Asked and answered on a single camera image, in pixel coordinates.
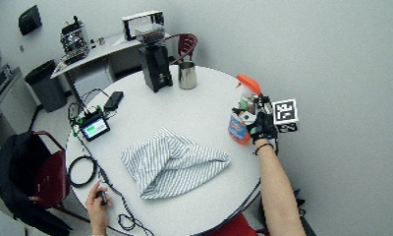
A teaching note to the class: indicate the black waste bin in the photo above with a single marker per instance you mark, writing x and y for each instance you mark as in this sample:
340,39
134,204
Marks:
46,87

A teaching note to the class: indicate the red chair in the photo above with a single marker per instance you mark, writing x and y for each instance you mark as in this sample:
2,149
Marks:
187,44
53,177

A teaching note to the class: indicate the black wall box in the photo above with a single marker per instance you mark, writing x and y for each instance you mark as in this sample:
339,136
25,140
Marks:
30,20

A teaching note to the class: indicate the red seat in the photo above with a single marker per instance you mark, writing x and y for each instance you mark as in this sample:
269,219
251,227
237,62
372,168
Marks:
233,227

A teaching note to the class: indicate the microwave oven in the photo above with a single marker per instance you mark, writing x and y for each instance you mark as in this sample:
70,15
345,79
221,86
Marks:
1,80

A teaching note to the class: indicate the espresso machine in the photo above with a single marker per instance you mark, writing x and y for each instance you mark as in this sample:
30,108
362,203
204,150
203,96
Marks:
74,41

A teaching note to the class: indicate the white marker cube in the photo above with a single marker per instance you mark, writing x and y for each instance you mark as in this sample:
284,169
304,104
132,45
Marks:
285,111

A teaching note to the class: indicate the steel milk jug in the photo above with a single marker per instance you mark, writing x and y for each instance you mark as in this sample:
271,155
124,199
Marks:
187,76

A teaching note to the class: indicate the black coffee grinder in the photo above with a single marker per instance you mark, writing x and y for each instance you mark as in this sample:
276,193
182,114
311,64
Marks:
155,65

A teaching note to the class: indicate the grey side table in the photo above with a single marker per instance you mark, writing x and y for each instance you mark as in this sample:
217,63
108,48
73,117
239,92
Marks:
96,54

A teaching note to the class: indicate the small screen device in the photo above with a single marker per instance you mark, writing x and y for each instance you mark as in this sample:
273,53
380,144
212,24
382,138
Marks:
94,128

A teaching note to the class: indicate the black power bank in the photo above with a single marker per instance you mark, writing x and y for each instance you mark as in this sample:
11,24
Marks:
114,100

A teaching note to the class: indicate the black jacket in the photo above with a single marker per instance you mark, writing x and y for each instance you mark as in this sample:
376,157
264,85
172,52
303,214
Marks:
18,177

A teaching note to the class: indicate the white framed box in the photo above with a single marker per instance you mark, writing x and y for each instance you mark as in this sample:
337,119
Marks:
138,24

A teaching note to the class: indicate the spray bottle with orange trigger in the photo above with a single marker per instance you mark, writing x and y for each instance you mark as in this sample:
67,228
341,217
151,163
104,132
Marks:
239,129

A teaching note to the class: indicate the small black clicker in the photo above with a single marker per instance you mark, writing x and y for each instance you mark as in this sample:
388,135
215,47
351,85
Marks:
103,197

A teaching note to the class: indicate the grey striped cloth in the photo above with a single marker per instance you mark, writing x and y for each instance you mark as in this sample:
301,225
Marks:
175,164

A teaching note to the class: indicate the black wristband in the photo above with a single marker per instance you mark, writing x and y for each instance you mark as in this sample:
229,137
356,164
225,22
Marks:
263,147

